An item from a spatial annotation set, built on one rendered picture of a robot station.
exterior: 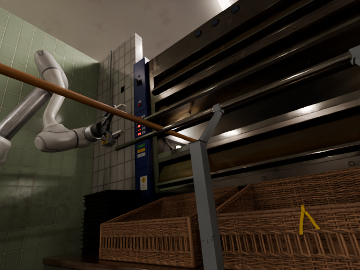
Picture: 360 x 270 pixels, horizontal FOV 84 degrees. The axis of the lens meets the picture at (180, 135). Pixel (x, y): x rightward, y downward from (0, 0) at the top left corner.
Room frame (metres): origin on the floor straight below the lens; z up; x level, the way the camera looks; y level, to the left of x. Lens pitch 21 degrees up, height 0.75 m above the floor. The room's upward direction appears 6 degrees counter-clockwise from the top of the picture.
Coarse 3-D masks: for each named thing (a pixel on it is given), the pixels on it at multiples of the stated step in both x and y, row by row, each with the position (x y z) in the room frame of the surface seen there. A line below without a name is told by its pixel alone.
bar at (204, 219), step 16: (352, 48) 0.50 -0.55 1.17; (320, 64) 0.56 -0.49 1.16; (336, 64) 0.54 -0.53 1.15; (352, 64) 0.54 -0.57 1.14; (288, 80) 0.62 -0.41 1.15; (240, 96) 0.72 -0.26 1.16; (256, 96) 0.70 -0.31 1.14; (208, 112) 0.81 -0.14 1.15; (208, 128) 0.67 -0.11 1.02; (128, 144) 1.12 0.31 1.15; (192, 144) 0.60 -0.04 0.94; (192, 160) 0.61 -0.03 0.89; (208, 176) 0.60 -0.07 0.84; (208, 192) 0.59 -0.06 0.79; (208, 208) 0.59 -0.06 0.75; (208, 224) 0.59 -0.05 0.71; (208, 240) 0.59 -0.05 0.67; (208, 256) 0.60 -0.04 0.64
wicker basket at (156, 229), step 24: (216, 192) 1.19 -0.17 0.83; (120, 216) 1.15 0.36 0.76; (144, 216) 1.29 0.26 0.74; (168, 216) 1.38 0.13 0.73; (192, 216) 0.76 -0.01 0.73; (120, 240) 0.97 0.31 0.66; (144, 240) 0.88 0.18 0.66; (168, 240) 1.34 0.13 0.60; (192, 240) 0.74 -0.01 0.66; (168, 264) 0.80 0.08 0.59; (192, 264) 0.74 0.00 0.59
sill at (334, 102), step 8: (344, 96) 0.82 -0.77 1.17; (352, 96) 0.81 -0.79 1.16; (312, 104) 0.89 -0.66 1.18; (320, 104) 0.88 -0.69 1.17; (328, 104) 0.86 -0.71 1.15; (336, 104) 0.84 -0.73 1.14; (288, 112) 0.96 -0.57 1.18; (296, 112) 0.94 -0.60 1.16; (304, 112) 0.92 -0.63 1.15; (264, 120) 1.03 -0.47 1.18; (272, 120) 1.00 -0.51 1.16; (280, 120) 0.98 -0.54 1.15; (240, 128) 1.11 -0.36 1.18; (248, 128) 1.08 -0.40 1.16; (256, 128) 1.06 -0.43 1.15; (216, 136) 1.20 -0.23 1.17; (224, 136) 1.17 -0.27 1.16; (232, 136) 1.14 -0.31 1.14; (168, 152) 1.43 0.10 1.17; (176, 152) 1.39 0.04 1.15
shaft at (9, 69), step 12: (0, 72) 0.46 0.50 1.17; (12, 72) 0.47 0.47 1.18; (24, 72) 0.50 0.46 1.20; (36, 84) 0.53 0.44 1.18; (48, 84) 0.55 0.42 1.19; (72, 96) 0.62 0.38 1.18; (84, 96) 0.65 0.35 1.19; (96, 108) 0.72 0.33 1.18; (108, 108) 0.74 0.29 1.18; (132, 120) 0.86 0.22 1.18; (144, 120) 0.91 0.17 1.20; (168, 132) 1.07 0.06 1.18
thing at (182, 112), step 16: (336, 32) 0.68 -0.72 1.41; (352, 32) 0.67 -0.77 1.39; (304, 48) 0.75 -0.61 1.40; (320, 48) 0.74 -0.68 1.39; (336, 48) 0.75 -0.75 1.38; (272, 64) 0.83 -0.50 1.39; (288, 64) 0.83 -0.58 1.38; (304, 64) 0.84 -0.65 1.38; (240, 80) 0.94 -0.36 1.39; (256, 80) 0.94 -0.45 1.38; (272, 80) 0.94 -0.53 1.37; (208, 96) 1.07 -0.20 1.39; (224, 96) 1.07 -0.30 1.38; (160, 112) 1.27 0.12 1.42; (176, 112) 1.23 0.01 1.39; (192, 112) 1.24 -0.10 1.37
